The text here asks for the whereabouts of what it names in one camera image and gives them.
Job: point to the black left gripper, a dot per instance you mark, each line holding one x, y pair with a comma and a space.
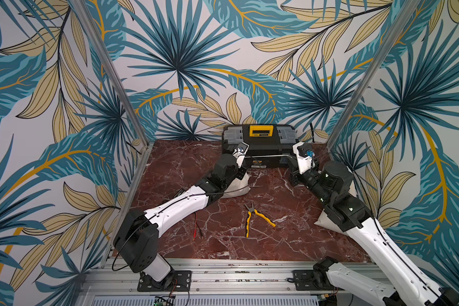
240, 172

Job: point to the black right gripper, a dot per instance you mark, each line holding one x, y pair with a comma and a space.
298, 174

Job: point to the cream cloth drawstring bag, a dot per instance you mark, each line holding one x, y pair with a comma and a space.
241, 186

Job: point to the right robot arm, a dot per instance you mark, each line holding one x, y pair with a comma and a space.
408, 285

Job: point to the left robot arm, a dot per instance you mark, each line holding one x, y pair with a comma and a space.
138, 237

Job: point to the black plastic toolbox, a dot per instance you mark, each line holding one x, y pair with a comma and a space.
281, 142

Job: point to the red test probe lead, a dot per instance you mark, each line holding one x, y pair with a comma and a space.
196, 227

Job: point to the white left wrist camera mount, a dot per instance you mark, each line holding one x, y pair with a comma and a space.
240, 150

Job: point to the yellow toolbox handle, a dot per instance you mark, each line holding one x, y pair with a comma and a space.
261, 130

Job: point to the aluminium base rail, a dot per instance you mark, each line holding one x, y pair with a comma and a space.
213, 282

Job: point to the aluminium corner post right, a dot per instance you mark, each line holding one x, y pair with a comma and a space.
396, 28

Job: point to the aluminium corner post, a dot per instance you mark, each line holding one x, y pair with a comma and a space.
396, 28
98, 44

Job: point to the aluminium corner post left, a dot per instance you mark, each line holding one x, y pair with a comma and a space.
98, 44

